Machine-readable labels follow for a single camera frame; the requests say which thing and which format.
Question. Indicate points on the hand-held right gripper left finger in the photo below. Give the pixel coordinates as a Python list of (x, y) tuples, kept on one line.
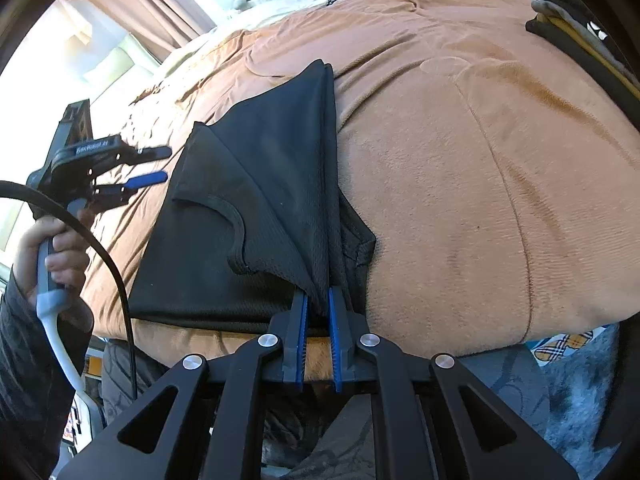
[(300, 332)]

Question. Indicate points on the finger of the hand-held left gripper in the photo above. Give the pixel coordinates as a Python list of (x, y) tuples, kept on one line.
[(152, 152), (147, 179)]

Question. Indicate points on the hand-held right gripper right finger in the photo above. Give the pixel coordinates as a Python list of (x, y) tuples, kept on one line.
[(336, 332)]

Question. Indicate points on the black sleeveless top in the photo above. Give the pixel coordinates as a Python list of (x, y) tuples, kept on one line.
[(200, 260)]

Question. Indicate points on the person's left forearm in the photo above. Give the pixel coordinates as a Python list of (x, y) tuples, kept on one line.
[(30, 370)]

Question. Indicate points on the stack of folded dark clothes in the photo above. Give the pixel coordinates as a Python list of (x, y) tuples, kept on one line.
[(575, 15)]

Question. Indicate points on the person's left hand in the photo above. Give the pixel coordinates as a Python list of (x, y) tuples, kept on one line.
[(62, 260)]

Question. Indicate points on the beige curtain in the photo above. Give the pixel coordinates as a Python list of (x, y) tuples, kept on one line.
[(155, 5)]

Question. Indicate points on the dark patterned cloth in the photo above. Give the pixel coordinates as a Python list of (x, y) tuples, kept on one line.
[(500, 380)]

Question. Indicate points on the brown fleece blanket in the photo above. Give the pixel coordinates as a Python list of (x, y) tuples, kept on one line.
[(450, 185)]

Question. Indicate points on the plaid cloth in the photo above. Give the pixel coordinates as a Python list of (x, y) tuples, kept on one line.
[(557, 347)]

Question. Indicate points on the grey furry rug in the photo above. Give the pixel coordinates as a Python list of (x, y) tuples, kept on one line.
[(580, 390)]

